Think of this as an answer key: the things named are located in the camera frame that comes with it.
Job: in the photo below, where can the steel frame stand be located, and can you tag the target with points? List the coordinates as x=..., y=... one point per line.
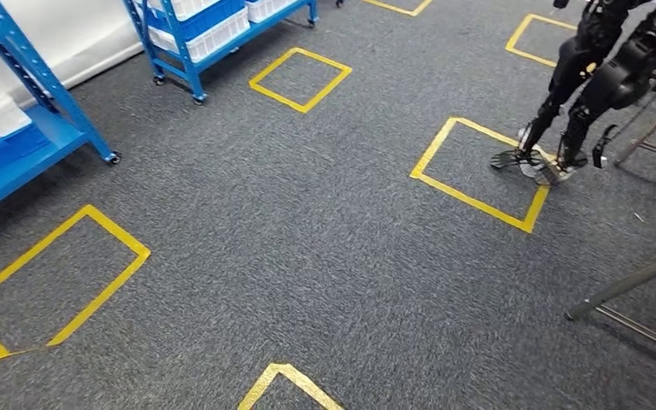
x=650, y=133

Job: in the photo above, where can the black humanoid robot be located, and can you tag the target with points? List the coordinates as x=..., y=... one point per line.
x=616, y=73

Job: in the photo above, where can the blue metal shelf rack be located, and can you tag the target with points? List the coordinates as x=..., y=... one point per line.
x=39, y=141
x=192, y=68

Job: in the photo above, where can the blue plastic bin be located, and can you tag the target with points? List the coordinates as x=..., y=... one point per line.
x=5, y=155
x=215, y=20

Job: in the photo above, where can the yellow floor tape square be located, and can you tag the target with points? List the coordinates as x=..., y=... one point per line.
x=517, y=33
x=470, y=202
x=396, y=9

